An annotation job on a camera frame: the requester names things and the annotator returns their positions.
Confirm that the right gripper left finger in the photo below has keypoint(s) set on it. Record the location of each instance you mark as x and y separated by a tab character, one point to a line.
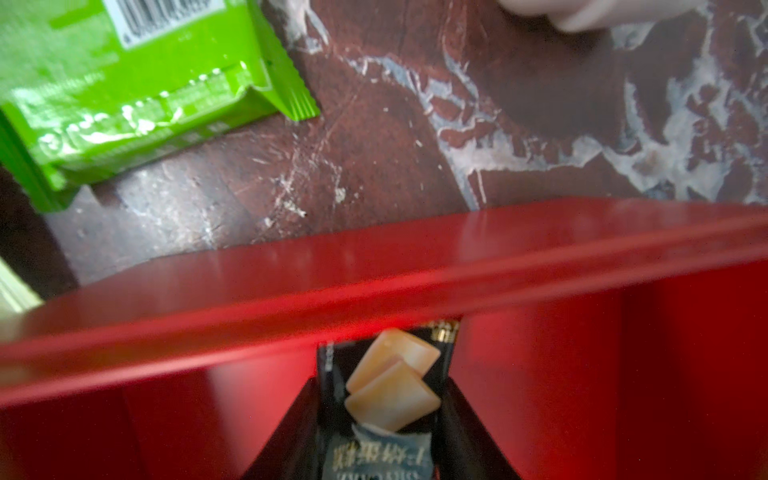
292	452

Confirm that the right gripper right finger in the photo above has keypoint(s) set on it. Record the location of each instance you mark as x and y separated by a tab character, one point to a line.
467	450

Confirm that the red storage box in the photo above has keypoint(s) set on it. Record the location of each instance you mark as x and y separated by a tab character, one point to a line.
598	339

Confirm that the white plastic pipe elbow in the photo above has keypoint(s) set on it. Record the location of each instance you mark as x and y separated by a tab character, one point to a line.
572	16

